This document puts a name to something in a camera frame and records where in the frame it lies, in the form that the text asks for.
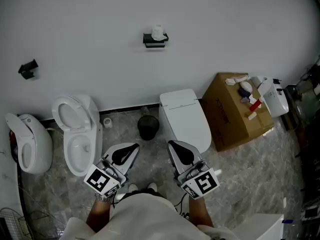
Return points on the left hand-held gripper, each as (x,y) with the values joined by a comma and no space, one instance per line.
(97,180)

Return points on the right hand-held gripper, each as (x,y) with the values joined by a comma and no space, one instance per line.
(206,182)

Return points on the white toilet paper roll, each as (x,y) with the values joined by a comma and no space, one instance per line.
(158,32)

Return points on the person's right forearm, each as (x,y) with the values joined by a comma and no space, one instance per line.
(200,212)

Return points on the person's left forearm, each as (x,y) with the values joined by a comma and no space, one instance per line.
(98,215)

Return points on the white toilet with closed lid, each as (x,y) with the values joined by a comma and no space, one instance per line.
(185,119)

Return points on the white toilet with raised lid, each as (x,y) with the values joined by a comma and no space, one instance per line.
(77,144)

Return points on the white egg-shaped toilet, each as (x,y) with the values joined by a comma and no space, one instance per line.
(37,144)

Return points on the white appliance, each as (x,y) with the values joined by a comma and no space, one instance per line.
(276,101)

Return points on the person's left white shoe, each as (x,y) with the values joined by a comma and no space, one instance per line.
(133,187)

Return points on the person's white shoe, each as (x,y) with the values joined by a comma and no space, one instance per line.
(133,187)
(152,186)

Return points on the black waste bin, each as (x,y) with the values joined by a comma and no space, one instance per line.
(148,129)

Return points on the small white round floor fitting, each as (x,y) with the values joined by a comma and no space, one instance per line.
(107,123)

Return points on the person's right white shoe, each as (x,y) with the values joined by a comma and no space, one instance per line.
(152,186)

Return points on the person's dark trousers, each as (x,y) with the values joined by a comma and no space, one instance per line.
(150,192)

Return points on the silver wristwatch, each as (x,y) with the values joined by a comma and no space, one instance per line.
(102,198)

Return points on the clear plastic bottle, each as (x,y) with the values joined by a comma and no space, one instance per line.
(145,110)

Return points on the dark phone with lit screen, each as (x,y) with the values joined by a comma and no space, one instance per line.
(184,215)

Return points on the brown cardboard box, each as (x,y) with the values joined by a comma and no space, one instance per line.
(225,109)

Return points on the person's white shirt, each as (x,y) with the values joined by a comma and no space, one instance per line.
(145,221)

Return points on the beige block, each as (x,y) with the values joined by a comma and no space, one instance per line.
(252,115)

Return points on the small pale purple packet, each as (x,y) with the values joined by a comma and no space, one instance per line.
(245,100)

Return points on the red bottle with white cap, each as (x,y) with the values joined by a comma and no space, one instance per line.
(255,106)

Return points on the dark purple pouch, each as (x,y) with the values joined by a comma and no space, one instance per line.
(244,92)

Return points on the small white carton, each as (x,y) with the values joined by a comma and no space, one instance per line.
(230,82)

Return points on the white angular packet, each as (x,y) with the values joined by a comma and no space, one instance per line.
(252,99)

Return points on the white oval pouch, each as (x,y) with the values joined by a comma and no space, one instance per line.
(246,86)

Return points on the white cabinet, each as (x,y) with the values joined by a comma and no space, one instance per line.
(260,227)

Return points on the small blue device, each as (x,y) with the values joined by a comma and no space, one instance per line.
(287,221)

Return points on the cluttered dark equipment rack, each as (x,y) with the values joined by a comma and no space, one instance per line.
(310,134)

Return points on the black wall shelf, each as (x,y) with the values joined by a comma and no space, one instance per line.
(150,40)

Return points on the black wall bracket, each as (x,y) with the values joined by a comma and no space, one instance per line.
(27,67)

